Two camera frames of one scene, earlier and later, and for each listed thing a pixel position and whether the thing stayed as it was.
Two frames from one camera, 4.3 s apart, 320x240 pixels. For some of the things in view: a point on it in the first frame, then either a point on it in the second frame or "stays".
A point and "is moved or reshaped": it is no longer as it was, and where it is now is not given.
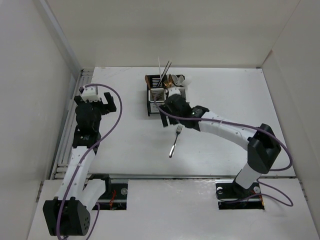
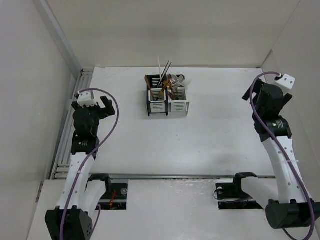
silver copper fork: [178, 129] is moved or reshaped
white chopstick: [164, 75] stays
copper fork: [169, 81] is moved or reshaped
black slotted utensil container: [156, 84] stays
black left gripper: [106, 108] stays
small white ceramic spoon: [181, 79] stays
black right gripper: [164, 120] to [257, 89]
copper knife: [147, 82] stays
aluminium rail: [84, 79] stays
